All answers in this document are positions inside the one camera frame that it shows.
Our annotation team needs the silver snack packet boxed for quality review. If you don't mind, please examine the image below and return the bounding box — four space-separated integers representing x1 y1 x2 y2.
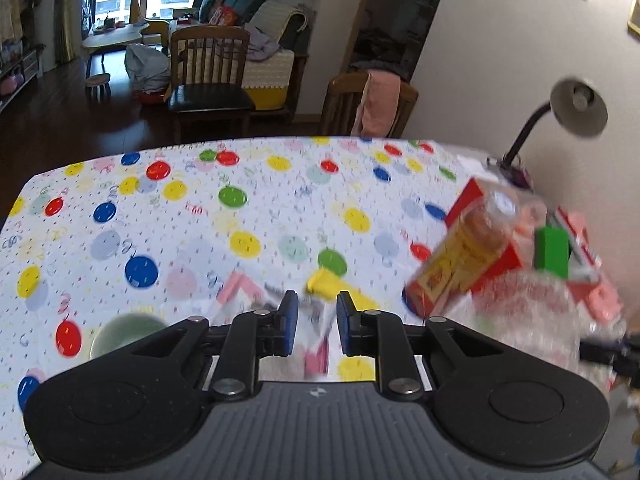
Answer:
209 270 335 382

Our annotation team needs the yellow sponge cloth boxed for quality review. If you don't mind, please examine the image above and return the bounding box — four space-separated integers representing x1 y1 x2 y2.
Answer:
306 268 380 311

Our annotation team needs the orange tea bottle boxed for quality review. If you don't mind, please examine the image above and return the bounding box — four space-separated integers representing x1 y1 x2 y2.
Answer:
402 178 525 318

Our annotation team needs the green scrub sponge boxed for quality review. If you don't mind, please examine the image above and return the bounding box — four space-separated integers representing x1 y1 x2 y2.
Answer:
533 226 570 280

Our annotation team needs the clear plastic bag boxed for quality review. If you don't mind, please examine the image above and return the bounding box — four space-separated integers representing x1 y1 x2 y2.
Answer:
449 179 629 391

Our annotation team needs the red cardboard box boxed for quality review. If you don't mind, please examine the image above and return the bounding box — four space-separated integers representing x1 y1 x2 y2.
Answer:
445 177 623 324

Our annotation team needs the balloon print tablecloth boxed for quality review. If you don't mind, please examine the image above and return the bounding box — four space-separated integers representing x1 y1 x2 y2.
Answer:
1 136 486 479

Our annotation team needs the pale green bowl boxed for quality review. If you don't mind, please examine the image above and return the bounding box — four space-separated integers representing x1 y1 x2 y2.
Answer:
89 312 167 360

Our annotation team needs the pink towel on chair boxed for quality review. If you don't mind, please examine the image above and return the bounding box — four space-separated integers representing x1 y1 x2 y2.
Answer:
350 70 401 139

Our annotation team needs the wooden chair with towel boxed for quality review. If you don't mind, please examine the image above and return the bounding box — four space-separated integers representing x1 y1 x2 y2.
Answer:
318 72 419 139

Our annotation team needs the silver desk lamp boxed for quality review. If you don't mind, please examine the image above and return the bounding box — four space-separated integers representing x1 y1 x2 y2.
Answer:
487 77 610 189

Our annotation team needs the dark wooden chair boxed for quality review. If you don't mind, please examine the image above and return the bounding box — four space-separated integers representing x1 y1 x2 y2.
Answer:
168 25 255 144

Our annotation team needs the small wooden stool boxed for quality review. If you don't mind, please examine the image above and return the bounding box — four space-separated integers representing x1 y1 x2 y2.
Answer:
85 73 111 102

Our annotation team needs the sofa with cream cover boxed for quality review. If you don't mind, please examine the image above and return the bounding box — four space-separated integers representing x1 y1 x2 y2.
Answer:
198 0 311 113

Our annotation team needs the round coffee table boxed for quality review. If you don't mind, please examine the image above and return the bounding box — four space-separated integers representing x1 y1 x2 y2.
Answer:
81 22 150 78

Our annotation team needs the low tv cabinet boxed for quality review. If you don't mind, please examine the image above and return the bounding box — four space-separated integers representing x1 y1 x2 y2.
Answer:
0 48 42 110

